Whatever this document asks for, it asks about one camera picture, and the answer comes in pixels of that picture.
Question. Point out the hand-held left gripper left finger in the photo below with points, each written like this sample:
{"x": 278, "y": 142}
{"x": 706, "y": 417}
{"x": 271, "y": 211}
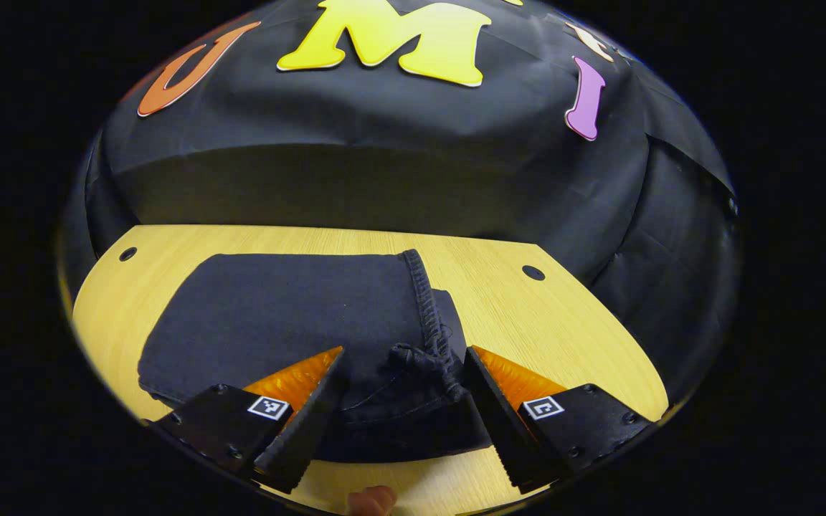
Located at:
{"x": 305, "y": 430}

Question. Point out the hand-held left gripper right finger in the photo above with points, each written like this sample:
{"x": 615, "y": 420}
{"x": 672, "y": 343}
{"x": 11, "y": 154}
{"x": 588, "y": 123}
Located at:
{"x": 499, "y": 430}

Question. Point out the black jeans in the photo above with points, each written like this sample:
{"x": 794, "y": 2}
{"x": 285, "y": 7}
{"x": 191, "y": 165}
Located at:
{"x": 277, "y": 315}

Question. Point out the black backdrop cloth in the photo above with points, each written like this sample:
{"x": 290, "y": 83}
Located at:
{"x": 384, "y": 143}

